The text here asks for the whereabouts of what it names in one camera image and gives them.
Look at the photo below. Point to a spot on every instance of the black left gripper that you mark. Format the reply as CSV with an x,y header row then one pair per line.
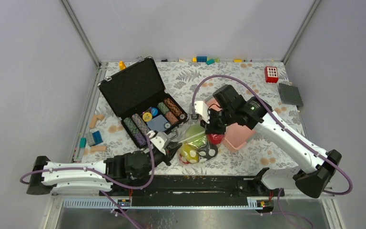
x,y
170,150

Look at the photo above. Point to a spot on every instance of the red toy pomegranate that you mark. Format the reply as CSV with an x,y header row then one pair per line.
x,y
215,139

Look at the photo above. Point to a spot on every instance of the pink chip row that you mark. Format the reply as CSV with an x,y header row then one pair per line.
x,y
171,118

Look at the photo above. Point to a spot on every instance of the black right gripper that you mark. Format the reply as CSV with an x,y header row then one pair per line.
x,y
211,127

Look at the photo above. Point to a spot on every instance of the black poker chip case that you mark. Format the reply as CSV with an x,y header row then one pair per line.
x,y
135,90

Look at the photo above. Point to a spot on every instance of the grey lego baseplate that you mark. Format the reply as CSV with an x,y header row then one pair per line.
x,y
290,94

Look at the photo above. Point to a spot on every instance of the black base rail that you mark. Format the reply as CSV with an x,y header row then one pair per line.
x,y
193,191

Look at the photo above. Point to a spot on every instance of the red block with holes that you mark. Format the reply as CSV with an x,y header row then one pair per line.
x,y
271,74

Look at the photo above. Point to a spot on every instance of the teal toy brick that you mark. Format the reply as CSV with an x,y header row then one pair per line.
x,y
210,61

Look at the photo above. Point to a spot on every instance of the green toy cabbage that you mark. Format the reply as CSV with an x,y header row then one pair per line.
x,y
194,132

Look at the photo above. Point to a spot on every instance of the blue playing card deck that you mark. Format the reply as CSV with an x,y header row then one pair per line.
x,y
159,123

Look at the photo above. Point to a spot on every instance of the clear zip top bag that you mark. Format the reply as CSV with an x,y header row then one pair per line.
x,y
198,143

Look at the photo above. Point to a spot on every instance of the orange toy piece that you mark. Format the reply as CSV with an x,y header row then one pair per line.
x,y
122,65

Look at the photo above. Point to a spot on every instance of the pink perforated plastic basket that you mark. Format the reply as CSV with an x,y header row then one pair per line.
x,y
236,137

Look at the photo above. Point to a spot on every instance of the blue small blind chip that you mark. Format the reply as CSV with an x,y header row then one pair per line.
x,y
154,111

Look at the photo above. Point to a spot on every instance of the purple toy eggplant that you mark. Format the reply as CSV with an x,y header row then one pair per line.
x,y
208,152

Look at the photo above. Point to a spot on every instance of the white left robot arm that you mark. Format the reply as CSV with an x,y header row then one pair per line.
x,y
130,171

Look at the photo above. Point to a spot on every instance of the tan wooden block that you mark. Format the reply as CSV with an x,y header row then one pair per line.
x,y
95,119
94,149

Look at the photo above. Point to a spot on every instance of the blue brick by case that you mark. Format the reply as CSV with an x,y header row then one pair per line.
x,y
97,137

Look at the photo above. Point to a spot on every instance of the purple green chip row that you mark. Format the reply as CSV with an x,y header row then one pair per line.
x,y
135,133

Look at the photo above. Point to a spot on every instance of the orange black chip row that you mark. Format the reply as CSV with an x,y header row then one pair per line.
x,y
173,107

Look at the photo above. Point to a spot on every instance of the yellow toy star fruit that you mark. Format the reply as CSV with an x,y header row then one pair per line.
x,y
188,154

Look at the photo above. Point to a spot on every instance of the yellow dealer chip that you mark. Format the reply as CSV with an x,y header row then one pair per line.
x,y
147,116

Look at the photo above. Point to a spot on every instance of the teal block at edge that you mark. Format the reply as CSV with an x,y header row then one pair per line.
x,y
82,143

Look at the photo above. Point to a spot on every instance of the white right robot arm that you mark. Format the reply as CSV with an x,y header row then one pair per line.
x,y
315,165

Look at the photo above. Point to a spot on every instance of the blue toy brick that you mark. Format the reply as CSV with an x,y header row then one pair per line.
x,y
201,58

